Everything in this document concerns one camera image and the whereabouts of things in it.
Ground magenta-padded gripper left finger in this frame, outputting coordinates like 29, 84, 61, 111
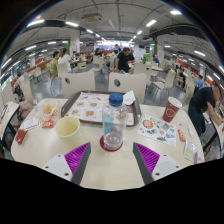
41, 142, 92, 186

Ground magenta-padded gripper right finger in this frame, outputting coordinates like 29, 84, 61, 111
132, 142, 184, 185

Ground clear blue-capped water bottle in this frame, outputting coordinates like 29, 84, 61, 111
101, 92, 129, 151

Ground cream plastic cup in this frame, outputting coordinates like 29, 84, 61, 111
54, 116, 83, 144

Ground flat round red coaster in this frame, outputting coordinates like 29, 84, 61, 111
99, 134, 124, 153

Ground colourful printed flyer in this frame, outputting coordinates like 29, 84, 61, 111
136, 114, 178, 148

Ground small red wrapper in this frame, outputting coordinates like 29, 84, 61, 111
177, 129, 186, 143

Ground dark brown food tray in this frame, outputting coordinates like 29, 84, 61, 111
60, 90, 143, 128

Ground small red sauce packet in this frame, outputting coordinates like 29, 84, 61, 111
41, 119, 55, 129

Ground clear plastic packet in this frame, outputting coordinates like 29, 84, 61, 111
183, 138, 201, 163

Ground printed paper tray liner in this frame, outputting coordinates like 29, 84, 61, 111
66, 92, 135, 126

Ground red paper cup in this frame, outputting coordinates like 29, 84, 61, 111
162, 96, 183, 123

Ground clear food bag with fries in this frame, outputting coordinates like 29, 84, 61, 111
35, 99, 62, 123

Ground white printed card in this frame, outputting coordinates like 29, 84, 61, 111
21, 116, 40, 132

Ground red flat box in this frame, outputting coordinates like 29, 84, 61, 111
14, 129, 28, 145

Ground crumpled white napkin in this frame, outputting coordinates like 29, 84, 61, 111
122, 90, 137, 106

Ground pink backpack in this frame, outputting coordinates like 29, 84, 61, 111
18, 100, 34, 121

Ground cream chair with round hole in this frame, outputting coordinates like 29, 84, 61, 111
60, 70, 97, 99
108, 72, 148, 104

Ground person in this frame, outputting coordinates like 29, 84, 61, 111
49, 50, 61, 79
58, 47, 73, 74
114, 46, 135, 74
187, 83, 224, 138

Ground group of cream chairs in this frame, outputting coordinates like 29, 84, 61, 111
1, 54, 196, 106

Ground white side table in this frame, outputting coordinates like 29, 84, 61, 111
0, 100, 21, 141

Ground ceiling air conditioner unit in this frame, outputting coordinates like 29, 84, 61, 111
81, 12, 103, 23

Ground ceiling light strips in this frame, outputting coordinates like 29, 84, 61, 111
1, 9, 224, 81

